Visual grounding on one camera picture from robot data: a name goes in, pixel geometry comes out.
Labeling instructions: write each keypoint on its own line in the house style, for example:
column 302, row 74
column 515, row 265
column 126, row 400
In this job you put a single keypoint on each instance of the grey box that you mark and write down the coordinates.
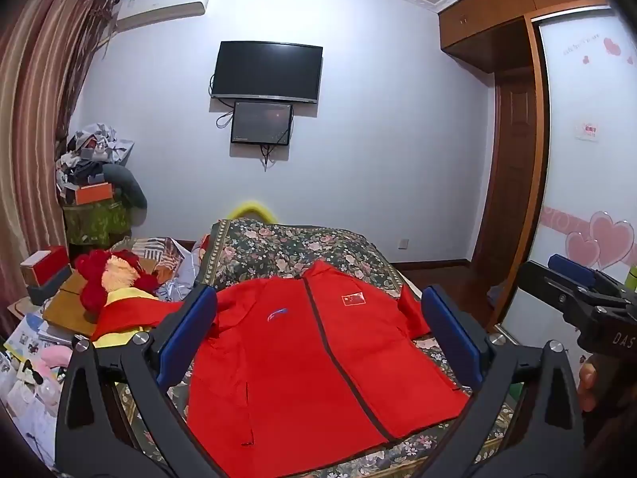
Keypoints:
column 50, row 289

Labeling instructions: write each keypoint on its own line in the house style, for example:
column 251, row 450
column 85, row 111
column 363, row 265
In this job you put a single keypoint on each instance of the green patterned cloth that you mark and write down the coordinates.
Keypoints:
column 94, row 221

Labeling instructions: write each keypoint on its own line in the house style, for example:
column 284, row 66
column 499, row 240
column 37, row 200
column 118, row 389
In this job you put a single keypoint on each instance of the red plush toy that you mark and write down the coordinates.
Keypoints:
column 94, row 284

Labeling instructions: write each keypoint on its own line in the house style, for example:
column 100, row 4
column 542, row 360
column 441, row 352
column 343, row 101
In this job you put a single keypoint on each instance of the white heart-sticker wardrobe door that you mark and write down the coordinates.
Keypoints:
column 582, row 184

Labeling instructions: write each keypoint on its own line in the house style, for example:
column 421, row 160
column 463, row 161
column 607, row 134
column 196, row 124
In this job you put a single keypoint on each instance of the yellow garment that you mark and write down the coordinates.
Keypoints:
column 124, row 298

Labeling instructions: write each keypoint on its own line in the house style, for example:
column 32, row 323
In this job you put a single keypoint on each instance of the geometric print cloth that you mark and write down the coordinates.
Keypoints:
column 161, row 254

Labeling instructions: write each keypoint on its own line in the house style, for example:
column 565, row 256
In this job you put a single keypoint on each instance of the pile of clutter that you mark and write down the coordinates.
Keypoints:
column 92, row 147

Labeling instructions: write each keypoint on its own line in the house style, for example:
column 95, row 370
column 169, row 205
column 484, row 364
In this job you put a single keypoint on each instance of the red box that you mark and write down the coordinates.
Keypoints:
column 47, row 261

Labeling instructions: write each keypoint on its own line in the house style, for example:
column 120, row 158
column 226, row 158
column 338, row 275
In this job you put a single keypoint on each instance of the green floral bedspread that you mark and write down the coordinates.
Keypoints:
column 278, row 254

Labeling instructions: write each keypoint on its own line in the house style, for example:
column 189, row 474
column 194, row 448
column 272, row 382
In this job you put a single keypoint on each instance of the small wardrobe sticker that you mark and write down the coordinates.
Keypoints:
column 588, row 130

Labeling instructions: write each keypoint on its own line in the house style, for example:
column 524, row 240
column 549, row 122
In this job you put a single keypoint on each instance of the red zip jacket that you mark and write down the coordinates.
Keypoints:
column 298, row 358

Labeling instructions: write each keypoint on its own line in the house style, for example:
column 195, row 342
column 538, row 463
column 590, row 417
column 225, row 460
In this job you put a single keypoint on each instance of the pile of papers and books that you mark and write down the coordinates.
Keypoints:
column 25, row 338

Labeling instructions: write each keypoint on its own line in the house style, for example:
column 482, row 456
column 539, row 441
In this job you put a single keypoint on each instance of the brown cardboard box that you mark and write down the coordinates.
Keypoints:
column 64, row 308

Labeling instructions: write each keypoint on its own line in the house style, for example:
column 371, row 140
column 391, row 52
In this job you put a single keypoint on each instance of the pink plush item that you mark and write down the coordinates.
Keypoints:
column 47, row 361

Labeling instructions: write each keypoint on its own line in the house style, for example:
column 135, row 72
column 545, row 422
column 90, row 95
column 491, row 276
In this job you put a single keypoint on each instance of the orange box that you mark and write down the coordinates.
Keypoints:
column 94, row 193

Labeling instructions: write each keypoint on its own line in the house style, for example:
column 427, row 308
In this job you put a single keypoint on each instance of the small black monitor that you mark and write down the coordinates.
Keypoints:
column 261, row 123

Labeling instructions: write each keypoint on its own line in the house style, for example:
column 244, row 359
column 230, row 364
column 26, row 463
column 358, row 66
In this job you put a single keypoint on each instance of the grey plush cushion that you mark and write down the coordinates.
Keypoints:
column 127, row 184

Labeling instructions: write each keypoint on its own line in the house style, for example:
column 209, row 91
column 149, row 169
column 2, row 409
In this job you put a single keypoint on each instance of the lilac printed cloth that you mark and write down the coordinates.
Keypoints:
column 181, row 279

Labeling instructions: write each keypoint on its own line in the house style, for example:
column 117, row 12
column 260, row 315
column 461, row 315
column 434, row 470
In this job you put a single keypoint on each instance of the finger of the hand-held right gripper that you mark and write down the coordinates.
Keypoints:
column 545, row 286
column 572, row 263

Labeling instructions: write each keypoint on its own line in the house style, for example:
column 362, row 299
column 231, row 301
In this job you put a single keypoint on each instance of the white air conditioner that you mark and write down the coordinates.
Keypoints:
column 164, row 7

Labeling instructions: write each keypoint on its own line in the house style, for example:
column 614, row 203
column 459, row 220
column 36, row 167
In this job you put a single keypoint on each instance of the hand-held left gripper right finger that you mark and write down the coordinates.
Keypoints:
column 453, row 333

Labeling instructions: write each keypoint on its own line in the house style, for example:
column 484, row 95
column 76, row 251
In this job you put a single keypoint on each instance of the striped brown curtain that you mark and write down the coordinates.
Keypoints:
column 35, row 134

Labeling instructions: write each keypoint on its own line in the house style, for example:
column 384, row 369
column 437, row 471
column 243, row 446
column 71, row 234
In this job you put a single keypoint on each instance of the black wall television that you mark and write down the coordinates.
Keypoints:
column 267, row 72

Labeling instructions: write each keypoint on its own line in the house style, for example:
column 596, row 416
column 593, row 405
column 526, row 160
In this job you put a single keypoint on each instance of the wooden door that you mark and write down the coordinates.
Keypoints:
column 507, row 174

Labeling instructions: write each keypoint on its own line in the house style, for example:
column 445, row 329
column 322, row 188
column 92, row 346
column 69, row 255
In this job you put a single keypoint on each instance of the wooden overhead cabinet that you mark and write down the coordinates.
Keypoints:
column 492, row 15

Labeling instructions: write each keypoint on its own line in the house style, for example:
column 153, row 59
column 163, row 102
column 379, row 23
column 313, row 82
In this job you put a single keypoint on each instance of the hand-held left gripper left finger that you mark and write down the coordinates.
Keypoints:
column 186, row 331

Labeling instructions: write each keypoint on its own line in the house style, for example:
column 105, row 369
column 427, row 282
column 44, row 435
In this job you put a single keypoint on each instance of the person's right hand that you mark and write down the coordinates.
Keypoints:
column 588, row 383

